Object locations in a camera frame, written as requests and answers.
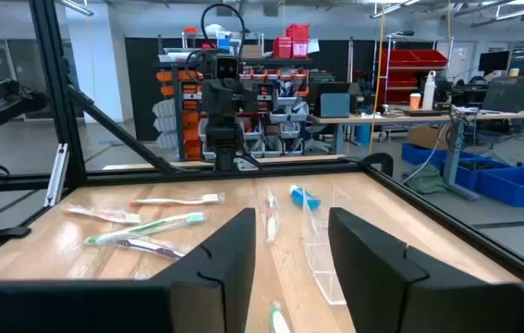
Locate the mesh office chair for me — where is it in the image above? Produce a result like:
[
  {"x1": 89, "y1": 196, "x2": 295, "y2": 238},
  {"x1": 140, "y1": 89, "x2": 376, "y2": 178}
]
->
[{"x1": 478, "y1": 75, "x2": 524, "y2": 154}]

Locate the blue waste bin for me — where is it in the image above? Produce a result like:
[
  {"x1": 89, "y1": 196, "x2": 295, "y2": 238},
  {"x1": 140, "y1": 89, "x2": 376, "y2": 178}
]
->
[{"x1": 355, "y1": 123, "x2": 373, "y2": 145}]

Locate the teal mouthwash bottle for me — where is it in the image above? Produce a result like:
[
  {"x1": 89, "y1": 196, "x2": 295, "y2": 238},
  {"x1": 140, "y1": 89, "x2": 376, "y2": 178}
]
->
[{"x1": 287, "y1": 183, "x2": 323, "y2": 212}]

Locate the green bag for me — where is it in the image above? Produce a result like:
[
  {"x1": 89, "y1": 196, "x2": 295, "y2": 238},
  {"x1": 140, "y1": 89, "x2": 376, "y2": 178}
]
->
[{"x1": 402, "y1": 164, "x2": 450, "y2": 195}]

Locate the black computer monitor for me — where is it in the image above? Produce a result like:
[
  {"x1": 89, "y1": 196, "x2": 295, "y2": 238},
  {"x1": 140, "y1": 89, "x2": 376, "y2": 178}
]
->
[{"x1": 477, "y1": 49, "x2": 511, "y2": 75}]

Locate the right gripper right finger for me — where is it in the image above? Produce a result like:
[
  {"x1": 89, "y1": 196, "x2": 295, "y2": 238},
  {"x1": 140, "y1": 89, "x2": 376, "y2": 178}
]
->
[{"x1": 328, "y1": 206, "x2": 524, "y2": 333}]

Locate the silver aluminium bracket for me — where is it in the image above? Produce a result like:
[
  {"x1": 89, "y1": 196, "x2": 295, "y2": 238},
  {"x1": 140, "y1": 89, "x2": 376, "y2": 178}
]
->
[{"x1": 43, "y1": 142, "x2": 70, "y2": 208}]

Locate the white floor cable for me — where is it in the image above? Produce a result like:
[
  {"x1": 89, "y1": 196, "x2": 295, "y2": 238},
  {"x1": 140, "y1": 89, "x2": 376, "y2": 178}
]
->
[{"x1": 399, "y1": 124, "x2": 450, "y2": 186}]

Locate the black aluminium table frame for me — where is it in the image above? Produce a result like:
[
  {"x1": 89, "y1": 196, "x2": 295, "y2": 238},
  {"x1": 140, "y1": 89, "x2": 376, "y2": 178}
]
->
[{"x1": 0, "y1": 0, "x2": 524, "y2": 284}]

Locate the green toothbrush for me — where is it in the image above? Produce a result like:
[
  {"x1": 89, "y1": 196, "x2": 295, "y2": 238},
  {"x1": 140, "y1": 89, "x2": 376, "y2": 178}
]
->
[
  {"x1": 268, "y1": 300, "x2": 293, "y2": 333},
  {"x1": 83, "y1": 211, "x2": 210, "y2": 246}
]

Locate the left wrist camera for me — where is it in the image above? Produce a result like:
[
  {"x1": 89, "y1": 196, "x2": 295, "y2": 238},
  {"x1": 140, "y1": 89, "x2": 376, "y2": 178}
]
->
[{"x1": 214, "y1": 55, "x2": 240, "y2": 80}]

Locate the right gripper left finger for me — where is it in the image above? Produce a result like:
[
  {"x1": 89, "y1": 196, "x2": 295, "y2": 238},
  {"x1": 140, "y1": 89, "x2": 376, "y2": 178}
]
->
[{"x1": 0, "y1": 207, "x2": 257, "y2": 333}]

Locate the blue grey box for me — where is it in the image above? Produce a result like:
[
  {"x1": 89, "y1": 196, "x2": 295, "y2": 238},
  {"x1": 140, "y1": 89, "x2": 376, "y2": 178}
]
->
[{"x1": 319, "y1": 92, "x2": 351, "y2": 119}]

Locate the orange toothbrush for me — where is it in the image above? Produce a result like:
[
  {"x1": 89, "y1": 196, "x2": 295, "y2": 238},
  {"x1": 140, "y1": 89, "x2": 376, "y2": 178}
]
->
[
  {"x1": 128, "y1": 192, "x2": 225, "y2": 208},
  {"x1": 261, "y1": 188, "x2": 282, "y2": 245},
  {"x1": 61, "y1": 204, "x2": 143, "y2": 226}
]

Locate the shelf rack with orange bins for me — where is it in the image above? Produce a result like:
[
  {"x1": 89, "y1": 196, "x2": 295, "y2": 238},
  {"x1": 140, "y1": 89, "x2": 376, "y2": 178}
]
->
[{"x1": 154, "y1": 57, "x2": 311, "y2": 161}]

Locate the clear acrylic organizer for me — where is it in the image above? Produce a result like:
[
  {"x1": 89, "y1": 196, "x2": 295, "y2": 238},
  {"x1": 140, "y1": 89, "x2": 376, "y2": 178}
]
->
[{"x1": 299, "y1": 183, "x2": 359, "y2": 307}]

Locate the white bottle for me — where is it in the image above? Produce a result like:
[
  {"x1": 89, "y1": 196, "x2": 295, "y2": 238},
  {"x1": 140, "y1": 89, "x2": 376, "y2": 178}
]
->
[{"x1": 421, "y1": 69, "x2": 437, "y2": 111}]

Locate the slim purple toothbrush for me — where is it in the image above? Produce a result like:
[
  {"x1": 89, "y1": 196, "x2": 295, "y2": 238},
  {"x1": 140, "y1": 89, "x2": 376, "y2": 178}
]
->
[{"x1": 114, "y1": 236, "x2": 189, "y2": 261}]

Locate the red storage bin stack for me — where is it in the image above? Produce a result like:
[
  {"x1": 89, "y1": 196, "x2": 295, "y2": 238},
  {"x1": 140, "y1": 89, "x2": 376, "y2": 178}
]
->
[{"x1": 286, "y1": 23, "x2": 311, "y2": 59}]

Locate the blue floor bin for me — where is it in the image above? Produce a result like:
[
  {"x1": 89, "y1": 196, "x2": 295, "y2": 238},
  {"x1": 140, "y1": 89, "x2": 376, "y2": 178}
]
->
[
  {"x1": 444, "y1": 156, "x2": 512, "y2": 191},
  {"x1": 476, "y1": 166, "x2": 524, "y2": 208},
  {"x1": 401, "y1": 142, "x2": 475, "y2": 167}
]

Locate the black frame bracket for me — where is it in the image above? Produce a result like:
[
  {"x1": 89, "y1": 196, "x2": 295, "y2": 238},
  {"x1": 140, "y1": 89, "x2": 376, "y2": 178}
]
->
[
  {"x1": 345, "y1": 152, "x2": 395, "y2": 178},
  {"x1": 0, "y1": 225, "x2": 32, "y2": 250}
]

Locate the wooden desk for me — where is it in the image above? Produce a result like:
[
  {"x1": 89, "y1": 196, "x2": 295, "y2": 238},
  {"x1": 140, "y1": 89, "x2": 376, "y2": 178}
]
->
[{"x1": 310, "y1": 108, "x2": 524, "y2": 203}]

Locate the red shelving unit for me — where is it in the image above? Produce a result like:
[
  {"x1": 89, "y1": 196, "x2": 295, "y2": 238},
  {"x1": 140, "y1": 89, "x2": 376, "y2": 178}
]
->
[{"x1": 379, "y1": 48, "x2": 448, "y2": 105}]

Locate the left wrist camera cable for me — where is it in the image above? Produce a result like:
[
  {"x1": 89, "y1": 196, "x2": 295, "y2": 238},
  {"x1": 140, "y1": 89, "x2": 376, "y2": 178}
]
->
[{"x1": 200, "y1": 3, "x2": 248, "y2": 57}]

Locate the cardboard box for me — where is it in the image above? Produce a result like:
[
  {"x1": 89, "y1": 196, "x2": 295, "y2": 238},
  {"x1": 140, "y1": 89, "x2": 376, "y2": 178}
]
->
[{"x1": 407, "y1": 124, "x2": 452, "y2": 150}]

